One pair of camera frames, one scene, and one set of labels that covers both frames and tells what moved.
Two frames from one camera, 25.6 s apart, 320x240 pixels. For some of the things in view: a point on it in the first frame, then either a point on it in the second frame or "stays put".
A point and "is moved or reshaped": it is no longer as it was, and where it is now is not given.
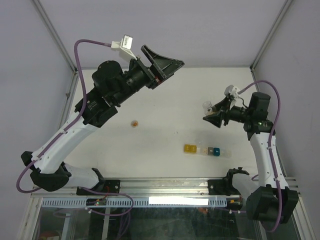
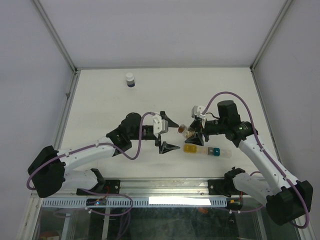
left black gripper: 162,68 -> 165,147
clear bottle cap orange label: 134,124 is moved or reshaped
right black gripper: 215,119 -> 200,126
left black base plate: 110,186 stays put
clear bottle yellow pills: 207,107 -> 189,132
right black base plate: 222,187 stays put
